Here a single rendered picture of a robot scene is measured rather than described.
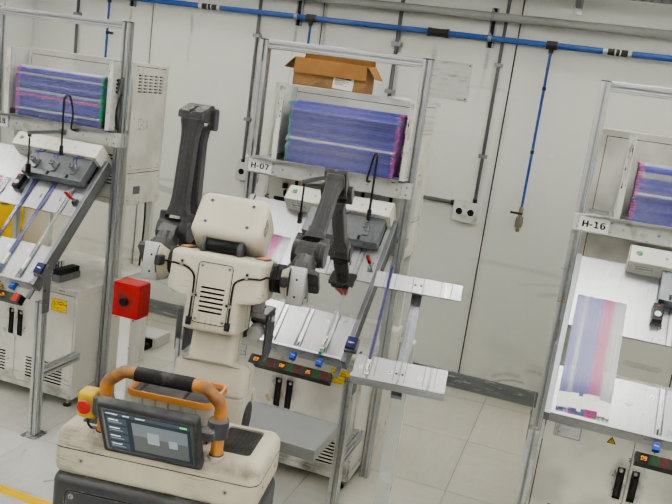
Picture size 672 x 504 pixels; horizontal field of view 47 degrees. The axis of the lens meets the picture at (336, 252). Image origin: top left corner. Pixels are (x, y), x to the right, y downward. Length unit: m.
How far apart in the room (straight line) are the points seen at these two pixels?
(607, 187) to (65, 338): 2.59
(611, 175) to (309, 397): 1.58
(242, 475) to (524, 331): 3.14
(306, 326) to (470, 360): 2.02
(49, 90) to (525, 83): 2.59
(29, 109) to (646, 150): 2.85
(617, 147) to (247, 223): 1.72
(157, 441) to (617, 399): 1.69
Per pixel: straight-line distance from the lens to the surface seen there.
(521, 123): 4.73
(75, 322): 3.99
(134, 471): 2.09
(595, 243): 3.42
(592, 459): 3.32
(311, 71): 3.78
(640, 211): 3.22
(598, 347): 3.07
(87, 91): 3.97
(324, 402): 3.46
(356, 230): 3.31
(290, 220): 3.48
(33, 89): 4.16
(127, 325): 3.60
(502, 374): 4.97
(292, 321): 3.16
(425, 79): 3.35
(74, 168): 3.89
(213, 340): 2.31
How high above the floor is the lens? 1.74
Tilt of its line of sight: 12 degrees down
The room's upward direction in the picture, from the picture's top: 8 degrees clockwise
